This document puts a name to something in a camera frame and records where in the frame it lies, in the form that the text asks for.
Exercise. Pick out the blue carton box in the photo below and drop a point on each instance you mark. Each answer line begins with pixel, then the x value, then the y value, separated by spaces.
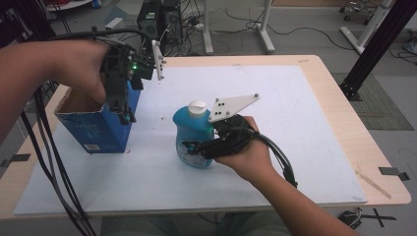
pixel 95 129

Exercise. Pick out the white board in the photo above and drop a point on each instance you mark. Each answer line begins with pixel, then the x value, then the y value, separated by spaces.
pixel 262 157

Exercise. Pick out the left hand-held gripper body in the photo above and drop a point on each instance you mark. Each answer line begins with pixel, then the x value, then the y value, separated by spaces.
pixel 121 69

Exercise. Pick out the black tape piece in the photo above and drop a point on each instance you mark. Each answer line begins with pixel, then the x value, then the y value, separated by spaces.
pixel 18 159
pixel 391 171

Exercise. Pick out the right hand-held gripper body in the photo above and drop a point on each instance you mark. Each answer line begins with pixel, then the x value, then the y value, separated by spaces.
pixel 229 137

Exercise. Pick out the grey floor mat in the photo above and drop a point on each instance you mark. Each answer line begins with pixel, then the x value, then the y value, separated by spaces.
pixel 383 111

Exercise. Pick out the white metal stand leg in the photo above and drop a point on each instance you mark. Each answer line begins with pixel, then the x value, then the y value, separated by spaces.
pixel 265 29
pixel 207 26
pixel 367 29

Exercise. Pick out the black metal post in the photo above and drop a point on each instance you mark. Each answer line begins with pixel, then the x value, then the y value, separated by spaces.
pixel 377 49

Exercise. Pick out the person's legs in jeans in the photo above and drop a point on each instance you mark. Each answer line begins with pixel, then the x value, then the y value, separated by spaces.
pixel 147 226

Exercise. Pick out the person's right hand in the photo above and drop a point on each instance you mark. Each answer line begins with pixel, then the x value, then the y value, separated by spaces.
pixel 252 160

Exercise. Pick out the black computer tower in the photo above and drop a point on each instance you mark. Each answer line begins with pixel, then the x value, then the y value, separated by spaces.
pixel 149 19
pixel 172 19

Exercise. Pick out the blue bottle with white cap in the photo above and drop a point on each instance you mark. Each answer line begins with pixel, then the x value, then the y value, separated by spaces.
pixel 191 126

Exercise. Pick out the person's left hand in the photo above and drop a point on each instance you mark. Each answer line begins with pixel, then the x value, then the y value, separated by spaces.
pixel 78 65

